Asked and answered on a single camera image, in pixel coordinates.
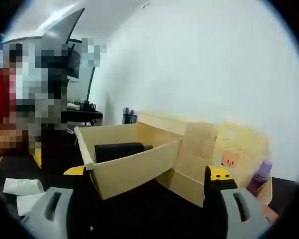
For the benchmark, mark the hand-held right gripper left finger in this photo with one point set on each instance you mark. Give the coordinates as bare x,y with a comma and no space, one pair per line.
47,214

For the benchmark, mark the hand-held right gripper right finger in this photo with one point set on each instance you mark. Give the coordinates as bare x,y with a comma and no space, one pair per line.
249,216

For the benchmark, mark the purple cap cosmetic bottle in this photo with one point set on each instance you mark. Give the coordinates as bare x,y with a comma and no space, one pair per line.
260,176

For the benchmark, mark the yellow lace-trimmed cloth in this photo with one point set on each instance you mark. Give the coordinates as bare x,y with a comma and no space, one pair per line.
249,147

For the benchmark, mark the dark blue cosmetic bottle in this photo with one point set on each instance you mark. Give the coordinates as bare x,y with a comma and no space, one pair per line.
119,152

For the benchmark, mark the person's right hand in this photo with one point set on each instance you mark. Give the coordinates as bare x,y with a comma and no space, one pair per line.
270,212

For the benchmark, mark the black background desk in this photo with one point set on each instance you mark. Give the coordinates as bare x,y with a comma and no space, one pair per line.
82,115

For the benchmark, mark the cream desktop organizer cabinet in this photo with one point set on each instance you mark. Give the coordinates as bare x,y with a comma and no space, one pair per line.
192,179

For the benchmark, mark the black table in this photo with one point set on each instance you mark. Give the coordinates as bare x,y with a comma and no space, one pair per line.
144,211

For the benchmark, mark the black mesh pen holder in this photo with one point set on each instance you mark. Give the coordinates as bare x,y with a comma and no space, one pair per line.
129,119

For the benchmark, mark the bunch of coloured pens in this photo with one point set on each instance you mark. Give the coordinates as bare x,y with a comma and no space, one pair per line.
129,110

